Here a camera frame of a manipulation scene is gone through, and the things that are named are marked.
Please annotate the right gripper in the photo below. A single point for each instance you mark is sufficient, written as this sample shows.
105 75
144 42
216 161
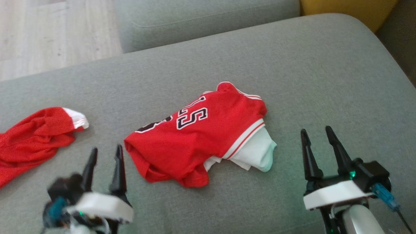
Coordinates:
334 193

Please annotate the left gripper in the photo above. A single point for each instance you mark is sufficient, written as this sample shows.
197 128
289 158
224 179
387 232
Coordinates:
97 204

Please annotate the red shorts with white trim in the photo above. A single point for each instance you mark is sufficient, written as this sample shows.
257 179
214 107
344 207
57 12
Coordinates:
29 139

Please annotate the red basketball jersey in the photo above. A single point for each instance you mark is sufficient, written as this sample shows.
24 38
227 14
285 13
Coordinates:
195 143

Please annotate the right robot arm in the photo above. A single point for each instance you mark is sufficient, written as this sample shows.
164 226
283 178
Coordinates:
357 221

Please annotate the large grey sofa seat cushion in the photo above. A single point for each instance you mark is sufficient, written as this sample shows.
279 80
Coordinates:
325 81

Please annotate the yellow cushion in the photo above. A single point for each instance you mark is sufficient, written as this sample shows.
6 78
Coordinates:
351 11

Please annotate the grey stitched sofa cushion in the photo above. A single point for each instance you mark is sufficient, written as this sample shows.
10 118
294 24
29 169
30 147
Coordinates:
195 19

